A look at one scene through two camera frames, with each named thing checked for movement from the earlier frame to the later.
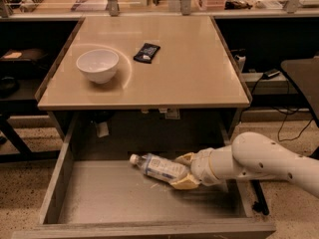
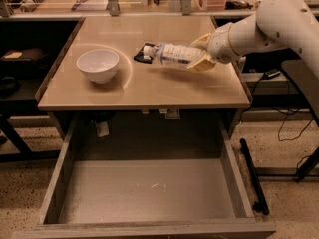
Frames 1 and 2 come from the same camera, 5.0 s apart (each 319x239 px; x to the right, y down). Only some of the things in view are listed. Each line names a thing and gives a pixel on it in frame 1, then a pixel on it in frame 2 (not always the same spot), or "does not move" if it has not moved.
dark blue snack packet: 147,53 does not move
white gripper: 201,167 → 219,44
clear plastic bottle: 159,166 → 170,54
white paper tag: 103,129 does not move
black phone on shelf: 270,74 does not move
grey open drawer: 93,190 does not move
